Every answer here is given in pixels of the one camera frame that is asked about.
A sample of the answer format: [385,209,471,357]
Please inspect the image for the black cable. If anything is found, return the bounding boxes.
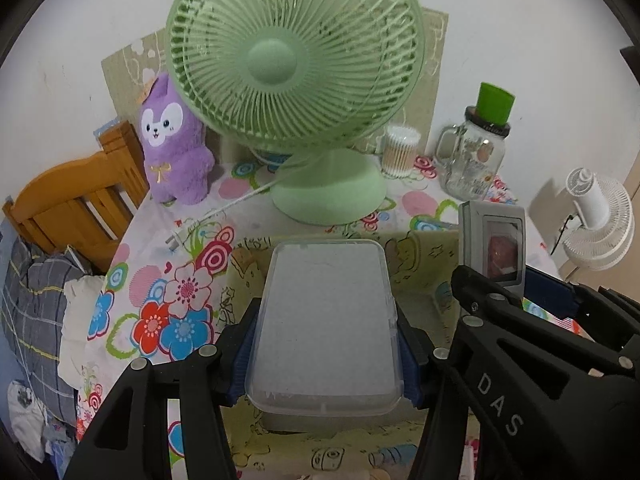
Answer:
[550,212,576,256]

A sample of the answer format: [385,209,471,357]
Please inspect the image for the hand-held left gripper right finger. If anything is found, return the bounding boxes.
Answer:
[397,305,481,480]

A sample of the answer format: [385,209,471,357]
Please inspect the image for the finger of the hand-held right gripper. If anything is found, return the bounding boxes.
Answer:
[524,267,640,356]
[452,265,631,461]

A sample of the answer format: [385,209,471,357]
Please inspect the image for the small white fan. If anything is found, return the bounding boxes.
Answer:
[562,167,636,271]

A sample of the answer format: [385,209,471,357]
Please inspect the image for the grey plaid blanket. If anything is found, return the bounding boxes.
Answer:
[0,237,96,426]

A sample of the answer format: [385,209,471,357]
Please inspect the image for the clear plastic box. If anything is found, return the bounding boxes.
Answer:
[245,240,405,417]

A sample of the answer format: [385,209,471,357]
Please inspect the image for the floral tablecloth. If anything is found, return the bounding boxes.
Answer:
[75,155,591,480]

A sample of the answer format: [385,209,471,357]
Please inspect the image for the white power cord with plug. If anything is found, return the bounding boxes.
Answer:
[165,152,321,253]

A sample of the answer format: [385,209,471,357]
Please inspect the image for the glass jar mug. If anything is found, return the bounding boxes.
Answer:
[434,106,512,201]

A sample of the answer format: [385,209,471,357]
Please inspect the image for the green plastic cup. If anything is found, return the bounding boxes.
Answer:
[475,82,517,126]

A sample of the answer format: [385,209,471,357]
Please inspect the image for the beige printed fabric storage box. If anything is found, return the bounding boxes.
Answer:
[215,230,481,480]

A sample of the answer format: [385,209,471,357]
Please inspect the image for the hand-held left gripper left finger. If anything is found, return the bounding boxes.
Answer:
[62,297,263,480]

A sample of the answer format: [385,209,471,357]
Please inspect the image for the green desk fan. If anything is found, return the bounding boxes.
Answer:
[165,0,427,226]

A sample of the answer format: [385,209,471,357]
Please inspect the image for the cotton swab container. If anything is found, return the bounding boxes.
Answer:
[381,125,422,178]

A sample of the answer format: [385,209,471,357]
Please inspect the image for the small grey rectangular device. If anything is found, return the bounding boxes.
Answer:
[459,200,527,301]

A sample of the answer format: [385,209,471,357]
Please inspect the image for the white patterned cloth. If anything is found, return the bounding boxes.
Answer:
[7,380,76,466]

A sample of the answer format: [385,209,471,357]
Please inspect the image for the wooden chair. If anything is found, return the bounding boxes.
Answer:
[2,120,151,273]

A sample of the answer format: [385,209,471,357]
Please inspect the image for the beige printed fabric panel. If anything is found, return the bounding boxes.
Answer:
[101,7,449,161]

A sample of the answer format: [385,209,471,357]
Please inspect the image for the purple plush toy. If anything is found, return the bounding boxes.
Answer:
[137,74,217,206]

